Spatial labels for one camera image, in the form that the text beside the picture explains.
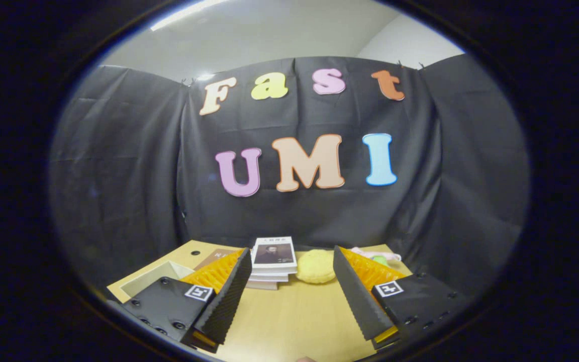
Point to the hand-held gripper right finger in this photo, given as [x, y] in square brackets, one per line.
[357, 301]

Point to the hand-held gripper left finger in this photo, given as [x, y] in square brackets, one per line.
[229, 301]

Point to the fabric storage box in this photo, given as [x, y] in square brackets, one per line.
[169, 269]

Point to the thick brown book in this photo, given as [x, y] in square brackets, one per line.
[262, 285]

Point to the thin brown cover book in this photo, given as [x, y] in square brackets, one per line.
[214, 257]

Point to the plain white book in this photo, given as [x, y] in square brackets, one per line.
[269, 277]

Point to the pink and green plush toy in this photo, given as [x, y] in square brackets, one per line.
[365, 250]

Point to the round yellow plush cushion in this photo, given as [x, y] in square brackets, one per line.
[315, 266]

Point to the white portrait cover book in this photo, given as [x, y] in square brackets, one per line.
[274, 254]

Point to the ceiling light panel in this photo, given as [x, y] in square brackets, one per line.
[184, 14]

